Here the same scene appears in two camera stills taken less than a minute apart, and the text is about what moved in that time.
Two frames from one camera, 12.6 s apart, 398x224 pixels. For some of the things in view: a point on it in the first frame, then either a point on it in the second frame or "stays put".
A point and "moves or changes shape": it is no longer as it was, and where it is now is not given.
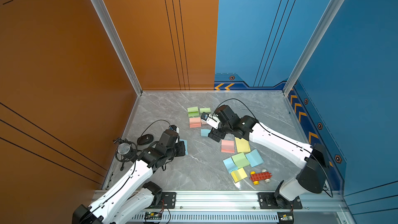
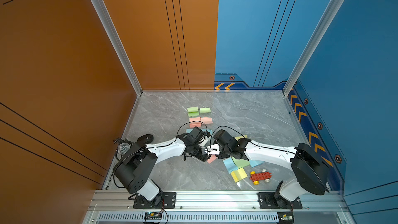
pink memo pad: (227, 146) moves or changes shape
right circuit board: (285, 217) stays put
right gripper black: (215, 133) to (221, 156)
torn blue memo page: (204, 132) stays put
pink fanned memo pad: (195, 122) stays put
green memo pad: (193, 111) stays put
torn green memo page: (206, 110) stays put
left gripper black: (181, 145) to (202, 156)
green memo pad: (240, 160) stays put
